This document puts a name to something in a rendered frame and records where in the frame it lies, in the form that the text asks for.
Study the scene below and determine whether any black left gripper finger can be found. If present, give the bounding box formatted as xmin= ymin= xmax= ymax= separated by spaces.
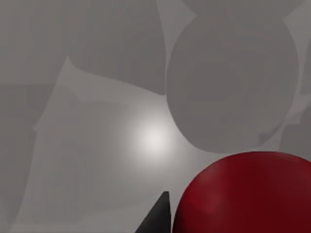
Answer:
xmin=135 ymin=191 xmax=173 ymax=233

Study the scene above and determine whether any dark red round object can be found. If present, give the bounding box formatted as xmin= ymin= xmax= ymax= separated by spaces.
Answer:
xmin=172 ymin=151 xmax=311 ymax=233

